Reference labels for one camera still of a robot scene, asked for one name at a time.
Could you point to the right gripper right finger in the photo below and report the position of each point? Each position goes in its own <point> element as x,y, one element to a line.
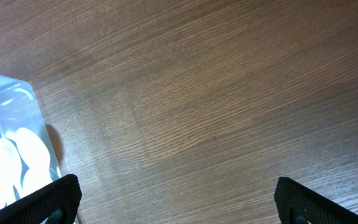
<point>296,204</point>

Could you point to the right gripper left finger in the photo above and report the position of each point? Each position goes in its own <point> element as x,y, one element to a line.
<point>57,202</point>

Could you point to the white spoon thick handle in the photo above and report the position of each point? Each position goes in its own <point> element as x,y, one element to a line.
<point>10,171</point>

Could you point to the white spoon top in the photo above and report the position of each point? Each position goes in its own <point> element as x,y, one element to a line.
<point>34,153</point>

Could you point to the right clear plastic container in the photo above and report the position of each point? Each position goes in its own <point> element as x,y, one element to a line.
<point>19,109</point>

